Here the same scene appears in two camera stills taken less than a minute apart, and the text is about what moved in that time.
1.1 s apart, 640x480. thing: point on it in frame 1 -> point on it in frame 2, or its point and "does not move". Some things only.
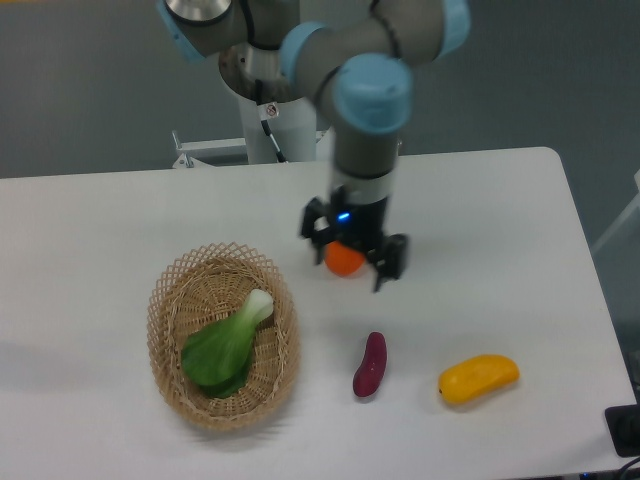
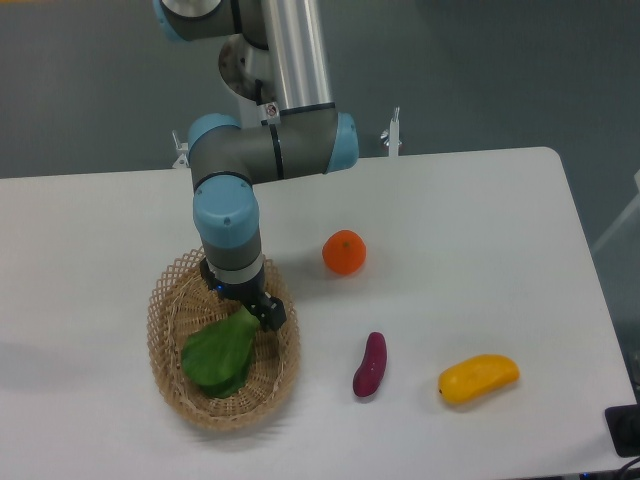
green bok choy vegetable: (216, 357) does not move
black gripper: (361, 223) -> (241, 293)
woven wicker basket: (210, 284) does not move
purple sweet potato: (372, 366) does not move
